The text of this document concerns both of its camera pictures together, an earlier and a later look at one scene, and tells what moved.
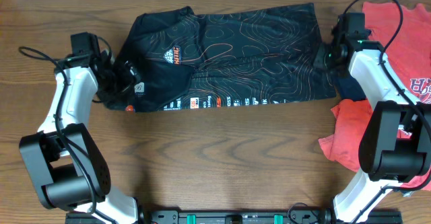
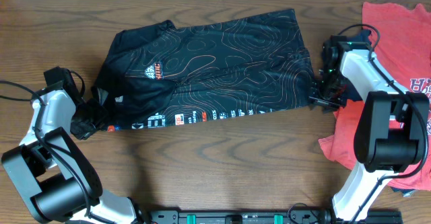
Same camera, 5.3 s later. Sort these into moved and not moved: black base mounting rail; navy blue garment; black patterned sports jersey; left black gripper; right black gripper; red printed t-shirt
Moved: right black gripper; left black gripper; black patterned sports jersey
Not moved: red printed t-shirt; black base mounting rail; navy blue garment
